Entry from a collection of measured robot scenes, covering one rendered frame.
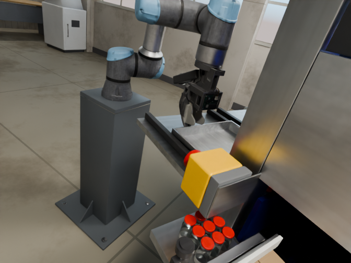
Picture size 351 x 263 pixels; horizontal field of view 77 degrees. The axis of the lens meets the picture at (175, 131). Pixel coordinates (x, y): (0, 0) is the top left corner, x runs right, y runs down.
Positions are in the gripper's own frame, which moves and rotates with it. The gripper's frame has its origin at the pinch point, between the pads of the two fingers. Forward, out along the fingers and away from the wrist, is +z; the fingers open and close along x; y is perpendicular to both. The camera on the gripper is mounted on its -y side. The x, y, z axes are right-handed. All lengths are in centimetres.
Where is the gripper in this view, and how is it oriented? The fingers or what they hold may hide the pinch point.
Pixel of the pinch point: (186, 124)
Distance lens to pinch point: 69.9
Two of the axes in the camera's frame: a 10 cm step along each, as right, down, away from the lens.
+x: 8.3, -1.1, 5.5
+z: -2.1, 8.5, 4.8
